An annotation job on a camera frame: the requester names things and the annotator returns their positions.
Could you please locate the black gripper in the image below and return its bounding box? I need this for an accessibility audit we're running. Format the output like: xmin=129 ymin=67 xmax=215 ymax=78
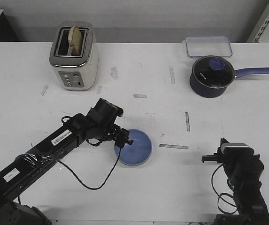
xmin=86 ymin=98 xmax=133 ymax=148
xmin=201 ymin=137 xmax=264 ymax=178

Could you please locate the blue bowl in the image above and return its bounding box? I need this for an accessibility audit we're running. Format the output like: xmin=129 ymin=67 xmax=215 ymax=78
xmin=119 ymin=129 xmax=152 ymax=166

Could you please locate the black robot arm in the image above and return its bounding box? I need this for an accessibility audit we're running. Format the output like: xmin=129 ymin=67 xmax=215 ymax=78
xmin=0 ymin=98 xmax=133 ymax=225
xmin=201 ymin=138 xmax=269 ymax=225

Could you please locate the dark blue saucepan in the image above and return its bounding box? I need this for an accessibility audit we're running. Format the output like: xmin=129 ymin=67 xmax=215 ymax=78
xmin=190 ymin=55 xmax=269 ymax=98

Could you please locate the glass pot lid blue knob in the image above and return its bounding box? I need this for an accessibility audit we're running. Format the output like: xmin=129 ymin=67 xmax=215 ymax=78
xmin=192 ymin=55 xmax=235 ymax=89

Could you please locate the cream and chrome toaster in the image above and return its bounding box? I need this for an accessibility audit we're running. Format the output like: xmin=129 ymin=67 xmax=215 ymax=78
xmin=49 ymin=21 xmax=99 ymax=91

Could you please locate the clear plastic container blue rim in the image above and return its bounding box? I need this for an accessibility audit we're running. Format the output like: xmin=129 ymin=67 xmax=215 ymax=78
xmin=183 ymin=36 xmax=232 ymax=58

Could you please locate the slice of toast bread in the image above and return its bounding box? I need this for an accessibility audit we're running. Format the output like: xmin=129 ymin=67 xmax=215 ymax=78
xmin=68 ymin=26 xmax=83 ymax=56

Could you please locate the white slotted metal shelf upright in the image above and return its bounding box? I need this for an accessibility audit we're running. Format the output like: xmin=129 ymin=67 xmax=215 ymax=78
xmin=246 ymin=0 xmax=269 ymax=43

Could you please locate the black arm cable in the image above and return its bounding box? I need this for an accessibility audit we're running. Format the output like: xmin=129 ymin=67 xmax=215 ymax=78
xmin=210 ymin=164 xmax=239 ymax=215
xmin=58 ymin=138 xmax=123 ymax=190

